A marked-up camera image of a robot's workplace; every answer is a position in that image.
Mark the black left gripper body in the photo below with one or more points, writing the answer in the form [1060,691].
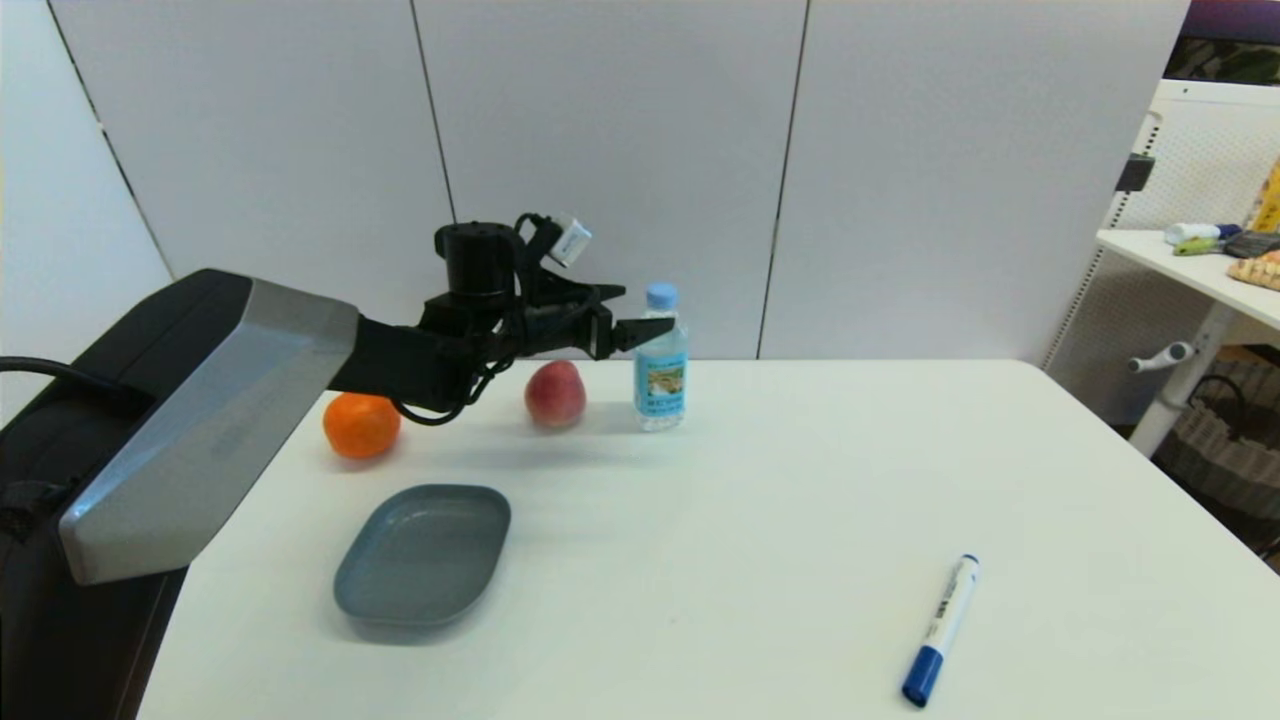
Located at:
[565,325]

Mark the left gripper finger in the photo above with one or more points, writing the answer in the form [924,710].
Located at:
[638,332]
[598,292]

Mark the clear soda water bottle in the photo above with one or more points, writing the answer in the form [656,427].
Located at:
[662,392]

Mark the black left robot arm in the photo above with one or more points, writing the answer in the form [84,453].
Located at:
[200,420]

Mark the red apple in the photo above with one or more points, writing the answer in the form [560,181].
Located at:
[555,396]

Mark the orange fruit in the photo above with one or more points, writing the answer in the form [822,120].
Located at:
[360,428]

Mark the grey rounded plastic tray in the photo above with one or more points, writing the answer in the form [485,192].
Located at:
[422,555]

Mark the blue capped whiteboard marker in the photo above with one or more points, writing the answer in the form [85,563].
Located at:
[943,620]

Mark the black pegboard clip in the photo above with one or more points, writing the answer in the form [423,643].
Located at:
[1134,174]

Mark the white side table top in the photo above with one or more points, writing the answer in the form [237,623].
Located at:
[1185,265]

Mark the white side table leg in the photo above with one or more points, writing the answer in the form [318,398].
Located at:
[1190,382]

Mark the green small object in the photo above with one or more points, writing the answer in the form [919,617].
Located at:
[1197,246]

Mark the white and blue tube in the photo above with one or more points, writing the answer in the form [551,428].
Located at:
[1195,233]

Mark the white pegboard panel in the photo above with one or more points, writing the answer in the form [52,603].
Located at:
[1195,148]

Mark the woven wicker basket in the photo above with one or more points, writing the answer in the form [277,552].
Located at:
[1230,448]

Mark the dark grey flat object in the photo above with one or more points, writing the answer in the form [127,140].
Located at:
[1254,244]

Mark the tan bread loaf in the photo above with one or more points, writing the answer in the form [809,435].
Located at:
[1260,271]

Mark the yellow snack bag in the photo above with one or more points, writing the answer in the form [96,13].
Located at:
[1270,198]

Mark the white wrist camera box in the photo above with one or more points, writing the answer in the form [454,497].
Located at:
[572,240]

